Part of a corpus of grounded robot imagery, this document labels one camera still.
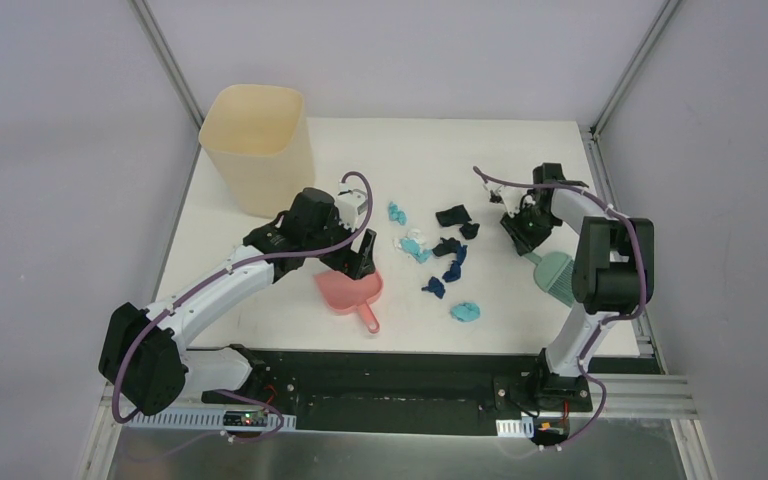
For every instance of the beige plastic waste bin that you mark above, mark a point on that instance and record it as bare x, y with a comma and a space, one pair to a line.
257, 137

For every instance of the green hand brush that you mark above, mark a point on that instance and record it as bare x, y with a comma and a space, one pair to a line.
553, 275

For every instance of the light blue paper scrap lower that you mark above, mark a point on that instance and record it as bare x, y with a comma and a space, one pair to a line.
465, 312

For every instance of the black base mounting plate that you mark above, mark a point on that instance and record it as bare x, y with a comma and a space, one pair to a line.
405, 393

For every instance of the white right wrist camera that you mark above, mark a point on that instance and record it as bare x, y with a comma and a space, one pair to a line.
505, 195

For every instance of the pink plastic dustpan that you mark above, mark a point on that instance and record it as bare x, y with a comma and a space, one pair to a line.
346, 296

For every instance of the right white cable duct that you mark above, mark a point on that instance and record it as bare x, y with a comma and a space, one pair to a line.
515, 428

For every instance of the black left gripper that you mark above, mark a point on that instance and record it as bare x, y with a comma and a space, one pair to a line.
355, 252

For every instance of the left white cable duct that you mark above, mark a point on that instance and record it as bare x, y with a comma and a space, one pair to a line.
214, 419

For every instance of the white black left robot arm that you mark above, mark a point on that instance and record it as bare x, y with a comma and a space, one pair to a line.
146, 354

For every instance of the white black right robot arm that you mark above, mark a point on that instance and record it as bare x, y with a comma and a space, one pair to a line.
605, 258

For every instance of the white blue paper scrap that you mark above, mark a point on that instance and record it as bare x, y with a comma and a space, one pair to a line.
413, 243

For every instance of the dark blue paper scrap long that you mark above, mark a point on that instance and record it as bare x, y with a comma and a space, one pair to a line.
454, 273

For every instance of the white cable duct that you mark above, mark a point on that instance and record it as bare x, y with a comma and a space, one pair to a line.
515, 428
214, 419

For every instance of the light blue paper scrap upper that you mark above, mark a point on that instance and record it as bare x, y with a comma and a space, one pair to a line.
396, 214

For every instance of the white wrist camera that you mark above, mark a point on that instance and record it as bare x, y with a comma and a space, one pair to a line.
505, 195
352, 206

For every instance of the black paper scrap large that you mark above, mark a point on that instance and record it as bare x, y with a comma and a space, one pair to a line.
454, 216

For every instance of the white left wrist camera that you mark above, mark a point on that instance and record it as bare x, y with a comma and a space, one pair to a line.
352, 206

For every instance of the black paper scrap small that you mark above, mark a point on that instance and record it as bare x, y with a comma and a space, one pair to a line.
469, 231

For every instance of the light blue paper scrap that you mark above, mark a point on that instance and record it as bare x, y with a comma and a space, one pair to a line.
396, 214
465, 312

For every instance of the dark blue paper scrap small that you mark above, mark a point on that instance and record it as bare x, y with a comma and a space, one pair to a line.
435, 286

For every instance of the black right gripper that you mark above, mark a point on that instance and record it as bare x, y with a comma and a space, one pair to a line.
524, 241

